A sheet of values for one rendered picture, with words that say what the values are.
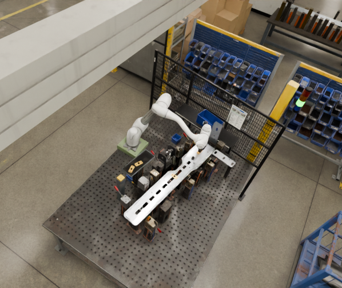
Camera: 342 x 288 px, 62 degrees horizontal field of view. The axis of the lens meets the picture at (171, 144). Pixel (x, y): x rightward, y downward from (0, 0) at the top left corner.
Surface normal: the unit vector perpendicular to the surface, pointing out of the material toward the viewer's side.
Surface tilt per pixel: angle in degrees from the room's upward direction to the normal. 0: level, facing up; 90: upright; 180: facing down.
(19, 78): 90
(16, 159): 0
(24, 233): 0
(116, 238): 0
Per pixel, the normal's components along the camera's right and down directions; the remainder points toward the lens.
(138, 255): 0.13, -0.63
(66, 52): 0.85, 0.47
